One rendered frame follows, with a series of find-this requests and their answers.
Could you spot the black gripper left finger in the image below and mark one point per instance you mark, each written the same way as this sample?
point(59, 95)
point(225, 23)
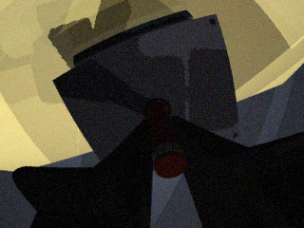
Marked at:
point(119, 186)

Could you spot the dark cylindrical peg with red top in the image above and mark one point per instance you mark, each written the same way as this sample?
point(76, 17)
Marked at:
point(167, 155)

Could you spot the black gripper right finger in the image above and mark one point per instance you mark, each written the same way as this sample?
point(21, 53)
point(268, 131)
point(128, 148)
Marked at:
point(222, 174)

